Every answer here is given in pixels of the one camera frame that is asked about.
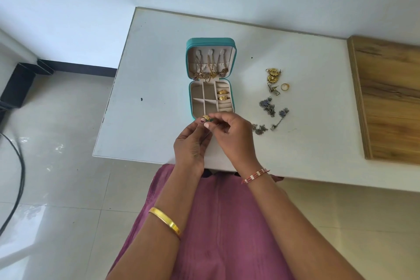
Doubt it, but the person's left hand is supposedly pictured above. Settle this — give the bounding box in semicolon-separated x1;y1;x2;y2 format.
173;118;214;177

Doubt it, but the person's right hand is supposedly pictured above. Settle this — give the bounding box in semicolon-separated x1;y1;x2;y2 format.
208;112;264;179

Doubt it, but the person's right forearm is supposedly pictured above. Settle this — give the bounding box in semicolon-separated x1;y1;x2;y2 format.
243;171;365;280

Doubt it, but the person's left forearm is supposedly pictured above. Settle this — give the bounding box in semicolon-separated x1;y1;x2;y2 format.
107;166;205;280

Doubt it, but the teal jewelry box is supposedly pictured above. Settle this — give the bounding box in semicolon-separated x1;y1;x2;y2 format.
185;37;237;122

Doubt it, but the gold bangle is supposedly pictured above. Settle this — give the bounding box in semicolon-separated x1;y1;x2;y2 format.
148;207;182;241

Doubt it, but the pink garment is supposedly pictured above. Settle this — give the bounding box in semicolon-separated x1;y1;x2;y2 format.
107;164;296;280

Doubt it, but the wooden board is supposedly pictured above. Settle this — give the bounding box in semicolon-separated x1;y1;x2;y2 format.
347;35;420;166

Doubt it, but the black metal stand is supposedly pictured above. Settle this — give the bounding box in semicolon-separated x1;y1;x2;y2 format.
0;60;54;110

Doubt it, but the gold chain necklace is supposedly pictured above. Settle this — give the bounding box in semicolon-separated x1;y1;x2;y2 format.
193;54;205;81
204;53;218;80
217;53;229;78

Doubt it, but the red and white thread bracelet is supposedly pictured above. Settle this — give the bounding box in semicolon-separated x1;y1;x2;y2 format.
241;168;271;185

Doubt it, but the black cable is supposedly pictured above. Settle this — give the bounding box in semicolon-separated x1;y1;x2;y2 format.
0;132;26;238

